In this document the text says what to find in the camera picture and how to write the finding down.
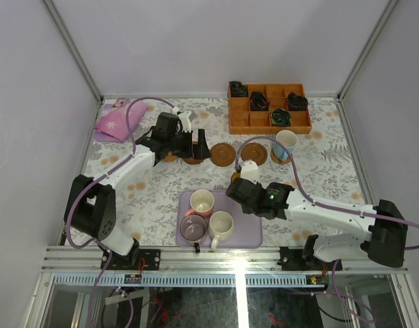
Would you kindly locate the light wooden coaster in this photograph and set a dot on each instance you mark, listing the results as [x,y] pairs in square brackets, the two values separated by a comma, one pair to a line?
[170,157]
[285,159]

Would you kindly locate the cream white mug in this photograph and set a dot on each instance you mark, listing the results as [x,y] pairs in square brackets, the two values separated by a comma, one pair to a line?
[220,228]

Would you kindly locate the dark brown left saucer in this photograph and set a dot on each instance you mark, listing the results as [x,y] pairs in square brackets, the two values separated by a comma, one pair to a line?
[192,160]

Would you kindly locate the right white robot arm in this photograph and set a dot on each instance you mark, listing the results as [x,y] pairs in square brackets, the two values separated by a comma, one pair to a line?
[376,232]

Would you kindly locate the light blue mug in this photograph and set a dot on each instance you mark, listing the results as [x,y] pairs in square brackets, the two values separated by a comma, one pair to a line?
[289,140]

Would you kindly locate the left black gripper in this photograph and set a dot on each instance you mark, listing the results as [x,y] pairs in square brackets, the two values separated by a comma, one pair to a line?
[190,145]

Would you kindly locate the black bundle right compartment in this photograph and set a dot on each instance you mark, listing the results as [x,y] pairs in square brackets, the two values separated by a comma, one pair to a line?
[296,102]

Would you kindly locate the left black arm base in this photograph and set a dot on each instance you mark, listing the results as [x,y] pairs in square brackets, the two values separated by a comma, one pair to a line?
[137,259]

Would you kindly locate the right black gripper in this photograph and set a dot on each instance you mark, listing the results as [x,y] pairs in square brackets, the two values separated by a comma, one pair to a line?
[246,208]

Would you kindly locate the pink folded cloth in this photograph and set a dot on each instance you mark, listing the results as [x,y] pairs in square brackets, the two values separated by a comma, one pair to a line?
[112,126]

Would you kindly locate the yellow glass cup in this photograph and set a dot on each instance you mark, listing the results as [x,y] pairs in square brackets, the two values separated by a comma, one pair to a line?
[235,176]

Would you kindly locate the lilac plastic tray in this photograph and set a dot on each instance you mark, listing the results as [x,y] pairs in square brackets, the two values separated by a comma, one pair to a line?
[247,231]

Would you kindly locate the purple mug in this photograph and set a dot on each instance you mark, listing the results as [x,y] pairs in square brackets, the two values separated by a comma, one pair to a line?
[194,229]

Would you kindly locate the pink mug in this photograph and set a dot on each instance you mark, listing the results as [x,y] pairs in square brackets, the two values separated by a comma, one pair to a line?
[201,203]

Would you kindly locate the dark brown right saucer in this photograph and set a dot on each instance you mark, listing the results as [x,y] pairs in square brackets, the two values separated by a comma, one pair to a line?
[255,152]

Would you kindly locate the dark brown middle saucer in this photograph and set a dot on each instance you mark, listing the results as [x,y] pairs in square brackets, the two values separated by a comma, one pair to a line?
[222,154]

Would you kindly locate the aluminium front rail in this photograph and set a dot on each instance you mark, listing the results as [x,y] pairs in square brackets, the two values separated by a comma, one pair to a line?
[172,260]

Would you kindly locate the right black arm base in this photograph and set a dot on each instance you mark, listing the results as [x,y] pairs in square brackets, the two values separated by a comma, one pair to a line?
[294,259]

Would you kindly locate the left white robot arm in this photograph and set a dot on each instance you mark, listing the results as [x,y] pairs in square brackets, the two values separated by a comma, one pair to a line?
[91,206]

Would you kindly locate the blue slotted cable duct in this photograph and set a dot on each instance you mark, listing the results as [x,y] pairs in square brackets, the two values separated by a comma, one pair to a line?
[187,280]

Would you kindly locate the black bundle far left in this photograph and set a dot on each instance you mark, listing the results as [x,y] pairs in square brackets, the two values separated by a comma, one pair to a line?
[238,90]

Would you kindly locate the dark brown saucer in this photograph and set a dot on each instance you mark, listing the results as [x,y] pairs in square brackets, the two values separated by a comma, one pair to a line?
[222,154]
[255,152]
[192,160]

